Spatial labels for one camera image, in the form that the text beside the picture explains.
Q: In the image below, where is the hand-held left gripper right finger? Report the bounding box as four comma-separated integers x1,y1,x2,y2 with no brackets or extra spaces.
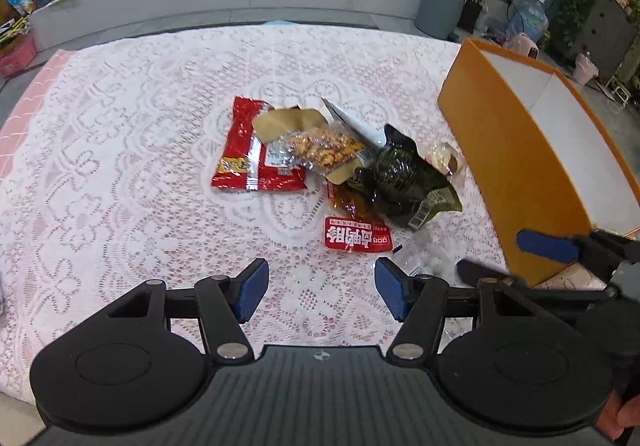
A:
374,257,548,363

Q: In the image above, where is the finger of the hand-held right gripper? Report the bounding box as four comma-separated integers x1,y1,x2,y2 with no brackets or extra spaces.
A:
516,227,626,277
456,259,529,289

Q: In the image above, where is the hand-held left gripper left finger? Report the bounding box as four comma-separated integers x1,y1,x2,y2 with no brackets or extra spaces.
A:
107,257,271,363

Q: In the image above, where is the clear white candy packet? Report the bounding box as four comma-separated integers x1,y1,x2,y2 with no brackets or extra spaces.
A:
395,236,456,279

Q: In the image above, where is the small red snack packet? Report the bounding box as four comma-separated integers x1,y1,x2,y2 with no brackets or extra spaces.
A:
322,215,393,254

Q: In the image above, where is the clear brown snack packet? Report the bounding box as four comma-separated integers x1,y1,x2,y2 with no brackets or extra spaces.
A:
325,178,381,222

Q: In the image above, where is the orange storage box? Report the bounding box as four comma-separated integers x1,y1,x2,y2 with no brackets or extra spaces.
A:
437,38,640,289

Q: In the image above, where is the clear round pastry packet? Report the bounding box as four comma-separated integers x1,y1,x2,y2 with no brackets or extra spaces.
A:
424,141,468,187

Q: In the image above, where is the dark green snack packet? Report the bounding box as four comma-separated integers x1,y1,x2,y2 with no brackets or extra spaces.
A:
350,123,463,232

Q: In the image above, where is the large red snack packet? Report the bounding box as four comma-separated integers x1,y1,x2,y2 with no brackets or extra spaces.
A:
210,96,308,192

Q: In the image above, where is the clear bag of nuts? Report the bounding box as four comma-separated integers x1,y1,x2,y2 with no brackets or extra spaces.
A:
251,106,373,184

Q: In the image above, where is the silver white snack packet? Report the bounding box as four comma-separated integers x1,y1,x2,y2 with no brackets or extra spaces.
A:
320,97,391,149

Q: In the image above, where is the person's right hand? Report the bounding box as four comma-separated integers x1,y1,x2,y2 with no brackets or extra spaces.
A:
597,388,640,442

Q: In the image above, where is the white lace tablecloth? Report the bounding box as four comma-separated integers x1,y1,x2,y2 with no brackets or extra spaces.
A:
0,23,608,407

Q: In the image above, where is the small pink bin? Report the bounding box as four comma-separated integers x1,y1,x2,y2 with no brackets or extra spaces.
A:
575,53,598,84

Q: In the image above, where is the small pink heater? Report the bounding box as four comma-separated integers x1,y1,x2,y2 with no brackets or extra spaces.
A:
507,33,538,59

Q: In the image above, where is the grey cabinet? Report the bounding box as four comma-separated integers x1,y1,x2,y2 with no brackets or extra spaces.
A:
565,0,640,82

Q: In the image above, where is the blue water jug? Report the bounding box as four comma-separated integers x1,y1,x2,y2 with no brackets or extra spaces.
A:
507,0,548,44

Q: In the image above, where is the grey trash bin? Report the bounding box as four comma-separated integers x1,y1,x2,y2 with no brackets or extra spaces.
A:
415,0,471,39

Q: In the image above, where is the pink quilted mat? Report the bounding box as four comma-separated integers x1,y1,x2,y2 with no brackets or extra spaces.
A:
0,48,76,177

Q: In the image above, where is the pink storage box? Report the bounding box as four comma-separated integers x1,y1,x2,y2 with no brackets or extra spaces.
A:
0,33,38,77

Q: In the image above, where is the stack of colourful booklets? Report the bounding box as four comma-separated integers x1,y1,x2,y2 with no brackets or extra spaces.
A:
0,16,28,49

